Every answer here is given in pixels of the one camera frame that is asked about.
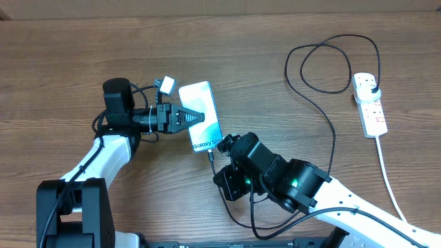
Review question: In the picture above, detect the white power strip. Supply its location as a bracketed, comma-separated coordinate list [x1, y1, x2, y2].
[351, 72, 389, 138]

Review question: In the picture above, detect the white power strip cord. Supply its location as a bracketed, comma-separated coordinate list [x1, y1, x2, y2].
[374, 136, 409, 223]

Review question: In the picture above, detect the blue Samsung Galaxy smartphone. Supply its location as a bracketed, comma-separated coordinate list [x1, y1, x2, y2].
[178, 81, 223, 152]

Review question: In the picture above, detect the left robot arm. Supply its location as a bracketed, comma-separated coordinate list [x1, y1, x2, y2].
[36, 76, 205, 247]

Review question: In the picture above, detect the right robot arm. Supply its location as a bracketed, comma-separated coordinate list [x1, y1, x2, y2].
[213, 132, 440, 247]

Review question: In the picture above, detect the white charger adapter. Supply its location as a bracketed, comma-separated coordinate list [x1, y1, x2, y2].
[353, 85, 382, 104]

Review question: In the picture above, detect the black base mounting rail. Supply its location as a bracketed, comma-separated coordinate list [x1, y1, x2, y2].
[141, 237, 343, 248]

